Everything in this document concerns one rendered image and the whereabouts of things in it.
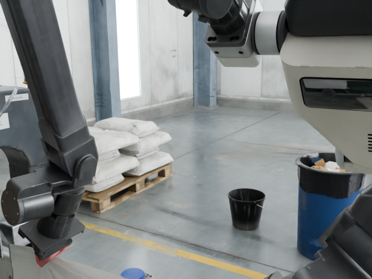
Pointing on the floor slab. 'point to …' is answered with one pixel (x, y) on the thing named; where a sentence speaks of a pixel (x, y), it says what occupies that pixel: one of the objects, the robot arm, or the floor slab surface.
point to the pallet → (98, 206)
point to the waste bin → (321, 199)
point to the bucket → (246, 207)
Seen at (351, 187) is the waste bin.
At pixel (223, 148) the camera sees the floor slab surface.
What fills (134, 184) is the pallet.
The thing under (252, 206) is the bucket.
